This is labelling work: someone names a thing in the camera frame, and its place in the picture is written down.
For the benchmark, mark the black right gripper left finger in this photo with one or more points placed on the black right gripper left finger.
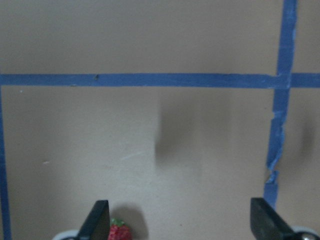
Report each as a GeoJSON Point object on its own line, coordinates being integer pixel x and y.
{"type": "Point", "coordinates": [97, 224]}

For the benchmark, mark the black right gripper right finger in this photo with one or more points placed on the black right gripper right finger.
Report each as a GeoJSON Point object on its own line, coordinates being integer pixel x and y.
{"type": "Point", "coordinates": [266, 224]}

